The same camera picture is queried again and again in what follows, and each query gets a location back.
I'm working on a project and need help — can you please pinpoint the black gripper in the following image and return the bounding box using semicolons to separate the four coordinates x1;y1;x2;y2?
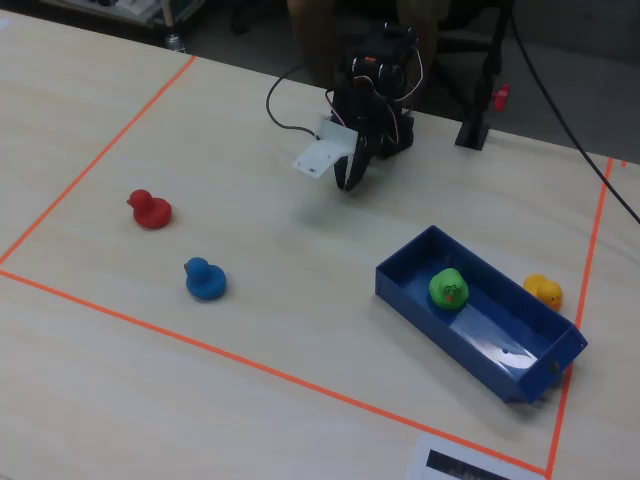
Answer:
332;76;397;194

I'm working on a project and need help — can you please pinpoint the green rubber duck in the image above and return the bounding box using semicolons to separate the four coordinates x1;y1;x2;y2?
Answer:
428;267;471;312

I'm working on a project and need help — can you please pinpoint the blue rubber duck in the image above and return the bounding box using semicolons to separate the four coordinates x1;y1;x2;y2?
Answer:
183;256;228;302

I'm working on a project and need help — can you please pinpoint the red rubber duck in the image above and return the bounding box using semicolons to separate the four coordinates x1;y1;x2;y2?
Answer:
126;188;174;231

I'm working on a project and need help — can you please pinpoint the blue plastic box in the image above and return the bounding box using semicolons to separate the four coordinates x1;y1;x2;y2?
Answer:
375;224;589;406

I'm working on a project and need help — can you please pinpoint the yellow rubber duck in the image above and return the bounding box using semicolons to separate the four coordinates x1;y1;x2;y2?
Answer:
522;273;565;313

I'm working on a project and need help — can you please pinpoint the person bare leg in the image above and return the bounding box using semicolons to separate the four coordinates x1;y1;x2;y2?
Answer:
286;0;343;87
398;0;442;62

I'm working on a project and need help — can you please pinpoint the orange tape line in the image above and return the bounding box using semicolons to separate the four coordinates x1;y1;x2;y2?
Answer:
545;157;615;477
0;269;550;476
0;55;198;266

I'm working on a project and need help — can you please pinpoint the white paper label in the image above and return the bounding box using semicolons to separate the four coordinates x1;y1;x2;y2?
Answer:
406;433;549;480

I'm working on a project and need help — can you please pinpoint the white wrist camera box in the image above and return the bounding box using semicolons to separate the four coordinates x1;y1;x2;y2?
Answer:
291;115;359;180

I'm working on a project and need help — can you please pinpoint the thin black camera cable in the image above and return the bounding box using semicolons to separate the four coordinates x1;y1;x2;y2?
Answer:
265;61;322;140

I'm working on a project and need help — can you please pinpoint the black camera stand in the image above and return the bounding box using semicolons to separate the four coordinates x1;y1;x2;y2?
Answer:
454;0;517;152

